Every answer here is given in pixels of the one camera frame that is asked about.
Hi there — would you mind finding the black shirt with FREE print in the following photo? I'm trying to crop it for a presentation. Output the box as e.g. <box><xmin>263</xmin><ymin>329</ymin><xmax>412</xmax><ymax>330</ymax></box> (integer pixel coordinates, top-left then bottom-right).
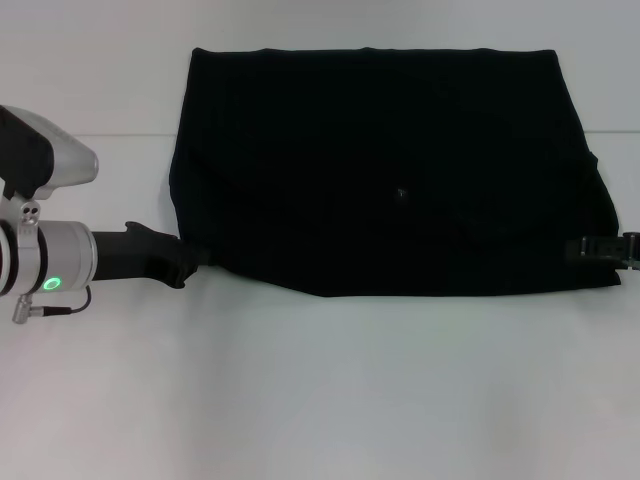
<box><xmin>168</xmin><ymin>46</ymin><xmax>623</xmax><ymax>299</ymax></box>

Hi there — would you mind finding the grey left arm cable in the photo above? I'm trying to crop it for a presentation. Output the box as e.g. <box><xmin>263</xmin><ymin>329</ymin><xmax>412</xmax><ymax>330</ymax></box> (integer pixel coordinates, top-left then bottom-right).
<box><xmin>12</xmin><ymin>284</ymin><xmax>93</xmax><ymax>324</ymax></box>

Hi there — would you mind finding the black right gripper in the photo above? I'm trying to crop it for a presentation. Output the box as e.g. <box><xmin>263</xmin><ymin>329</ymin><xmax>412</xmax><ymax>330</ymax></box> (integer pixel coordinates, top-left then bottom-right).
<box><xmin>564</xmin><ymin>229</ymin><xmax>640</xmax><ymax>274</ymax></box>

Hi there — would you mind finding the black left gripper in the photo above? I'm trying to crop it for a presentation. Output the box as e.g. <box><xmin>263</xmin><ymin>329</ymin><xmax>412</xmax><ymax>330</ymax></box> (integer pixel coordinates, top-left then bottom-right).
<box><xmin>92</xmin><ymin>220</ymin><xmax>212</xmax><ymax>291</ymax></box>

